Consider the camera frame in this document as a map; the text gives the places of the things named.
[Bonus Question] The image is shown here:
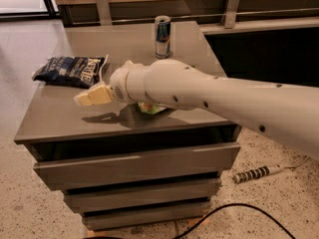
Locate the top grey drawer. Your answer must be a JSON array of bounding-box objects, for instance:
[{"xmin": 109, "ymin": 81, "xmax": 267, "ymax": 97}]
[{"xmin": 34, "ymin": 142, "xmax": 240, "ymax": 190}]

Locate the left metal bracket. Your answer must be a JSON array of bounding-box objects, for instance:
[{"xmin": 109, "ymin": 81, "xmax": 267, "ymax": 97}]
[{"xmin": 96, "ymin": 0, "xmax": 112, "ymax": 25}]

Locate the wooden counter rail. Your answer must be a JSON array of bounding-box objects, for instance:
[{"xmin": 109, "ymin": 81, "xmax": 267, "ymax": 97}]
[{"xmin": 55, "ymin": 0, "xmax": 319, "ymax": 27}]

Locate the black floor cable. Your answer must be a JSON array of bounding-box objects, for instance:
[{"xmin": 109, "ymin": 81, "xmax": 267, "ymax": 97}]
[{"xmin": 83, "ymin": 202, "xmax": 297, "ymax": 239}]

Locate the right metal bracket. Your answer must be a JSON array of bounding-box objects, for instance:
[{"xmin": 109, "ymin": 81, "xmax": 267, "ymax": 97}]
[{"xmin": 222, "ymin": 0, "xmax": 240, "ymax": 29}]

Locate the grey drawer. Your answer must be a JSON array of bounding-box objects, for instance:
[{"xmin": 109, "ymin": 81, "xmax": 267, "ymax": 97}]
[
  {"xmin": 34, "ymin": 142, "xmax": 240, "ymax": 190},
  {"xmin": 64, "ymin": 178, "xmax": 221, "ymax": 214},
  {"xmin": 82, "ymin": 200, "xmax": 210, "ymax": 231}
]

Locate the green snack bag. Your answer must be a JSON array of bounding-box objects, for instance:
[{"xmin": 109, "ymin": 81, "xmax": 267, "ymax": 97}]
[{"xmin": 138, "ymin": 102, "xmax": 164, "ymax": 115}]

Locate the bottom grey drawer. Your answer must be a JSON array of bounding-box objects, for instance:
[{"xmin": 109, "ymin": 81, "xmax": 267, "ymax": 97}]
[{"xmin": 82, "ymin": 200, "xmax": 210, "ymax": 231}]

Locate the metal bracket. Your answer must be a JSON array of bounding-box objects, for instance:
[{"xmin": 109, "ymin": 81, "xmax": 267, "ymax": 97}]
[
  {"xmin": 222, "ymin": 0, "xmax": 240, "ymax": 29},
  {"xmin": 96, "ymin": 0, "xmax": 112, "ymax": 25}
]

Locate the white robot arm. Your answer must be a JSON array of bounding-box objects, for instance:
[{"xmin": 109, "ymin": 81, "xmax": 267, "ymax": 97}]
[{"xmin": 74, "ymin": 59, "xmax": 319, "ymax": 160}]

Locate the white power strip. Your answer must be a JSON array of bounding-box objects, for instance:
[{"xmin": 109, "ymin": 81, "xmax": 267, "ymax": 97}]
[{"xmin": 232, "ymin": 157, "xmax": 308, "ymax": 184}]

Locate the middle grey drawer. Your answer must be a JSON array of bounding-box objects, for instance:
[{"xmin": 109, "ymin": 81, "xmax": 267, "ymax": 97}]
[{"xmin": 64, "ymin": 178, "xmax": 221, "ymax": 214}]

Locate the blue chip bag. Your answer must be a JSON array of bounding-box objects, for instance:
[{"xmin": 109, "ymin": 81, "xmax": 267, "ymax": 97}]
[{"xmin": 32, "ymin": 56, "xmax": 108, "ymax": 89}]

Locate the grey drawer cabinet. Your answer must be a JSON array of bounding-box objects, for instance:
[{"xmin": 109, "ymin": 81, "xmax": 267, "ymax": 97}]
[{"xmin": 14, "ymin": 20, "xmax": 251, "ymax": 232}]

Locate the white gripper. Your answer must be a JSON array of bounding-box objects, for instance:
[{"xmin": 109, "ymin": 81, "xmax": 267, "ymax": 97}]
[{"xmin": 74, "ymin": 61, "xmax": 147, "ymax": 107}]

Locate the redbull can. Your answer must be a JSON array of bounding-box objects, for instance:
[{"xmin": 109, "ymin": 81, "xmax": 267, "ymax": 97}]
[{"xmin": 155, "ymin": 15, "xmax": 170, "ymax": 59}]

